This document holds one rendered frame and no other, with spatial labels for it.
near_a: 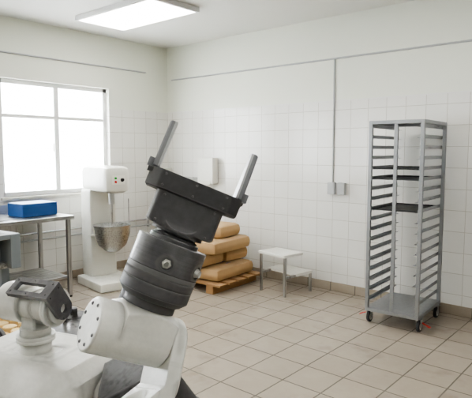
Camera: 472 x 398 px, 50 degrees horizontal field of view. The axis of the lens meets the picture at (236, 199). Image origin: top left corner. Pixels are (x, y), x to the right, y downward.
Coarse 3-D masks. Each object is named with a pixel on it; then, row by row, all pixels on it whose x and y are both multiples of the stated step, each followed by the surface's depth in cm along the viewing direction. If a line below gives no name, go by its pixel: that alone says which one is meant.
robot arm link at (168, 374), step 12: (180, 324) 63; (180, 336) 62; (180, 348) 62; (168, 360) 61; (180, 360) 61; (144, 372) 64; (156, 372) 62; (168, 372) 60; (180, 372) 61; (144, 384) 63; (156, 384) 61; (168, 384) 60; (132, 396) 62; (144, 396) 61; (156, 396) 58; (168, 396) 59
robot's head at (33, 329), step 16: (0, 288) 86; (32, 288) 85; (0, 304) 84; (16, 304) 84; (32, 304) 83; (16, 320) 84; (32, 320) 84; (16, 336) 85; (32, 336) 84; (48, 336) 85
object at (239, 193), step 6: (252, 156) 64; (252, 162) 64; (246, 168) 64; (252, 168) 64; (246, 174) 63; (240, 180) 65; (246, 180) 63; (240, 186) 63; (246, 186) 63; (234, 192) 66; (240, 192) 63; (240, 198) 63; (246, 198) 64
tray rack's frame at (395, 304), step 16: (368, 176) 451; (368, 192) 452; (368, 208) 453; (368, 224) 454; (368, 240) 455; (368, 256) 456; (368, 272) 457; (416, 272) 431; (368, 288) 459; (416, 288) 432; (368, 304) 460; (384, 304) 470; (400, 304) 470; (416, 304) 433; (432, 304) 470; (416, 320) 434
